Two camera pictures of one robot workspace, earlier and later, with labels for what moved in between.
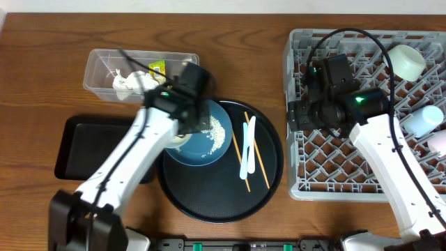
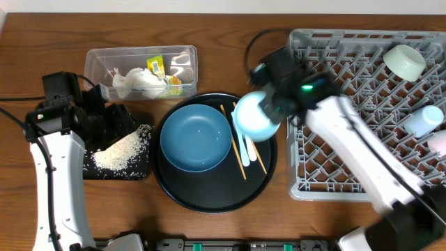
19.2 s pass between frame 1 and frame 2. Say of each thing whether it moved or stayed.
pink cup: stayed
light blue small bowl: moved
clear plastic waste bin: stayed
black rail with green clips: stayed
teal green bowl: stayed
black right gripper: moved
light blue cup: stayed
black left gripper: moved
